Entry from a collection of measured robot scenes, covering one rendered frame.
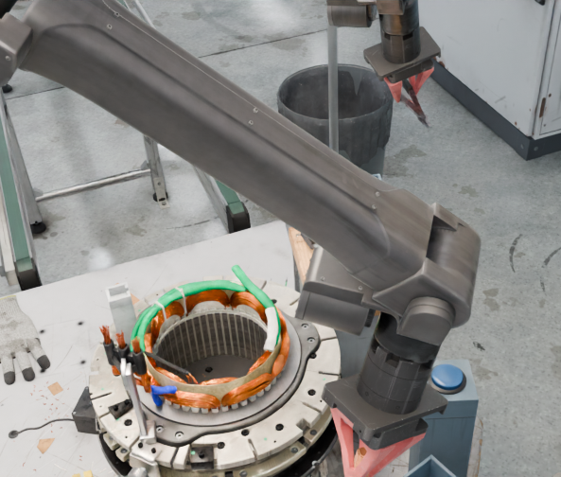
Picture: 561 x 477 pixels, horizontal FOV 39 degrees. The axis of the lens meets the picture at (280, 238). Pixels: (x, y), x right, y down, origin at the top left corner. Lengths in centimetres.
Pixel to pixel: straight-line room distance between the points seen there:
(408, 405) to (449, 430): 41
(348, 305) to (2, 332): 103
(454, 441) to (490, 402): 129
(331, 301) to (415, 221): 11
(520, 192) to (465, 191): 21
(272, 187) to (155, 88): 10
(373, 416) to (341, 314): 9
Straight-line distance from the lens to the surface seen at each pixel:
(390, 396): 70
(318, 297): 66
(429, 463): 98
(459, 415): 110
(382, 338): 68
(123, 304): 102
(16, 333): 158
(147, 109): 53
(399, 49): 121
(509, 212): 310
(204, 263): 166
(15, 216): 194
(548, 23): 311
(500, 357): 255
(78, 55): 52
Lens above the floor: 186
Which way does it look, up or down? 39 degrees down
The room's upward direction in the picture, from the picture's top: 4 degrees counter-clockwise
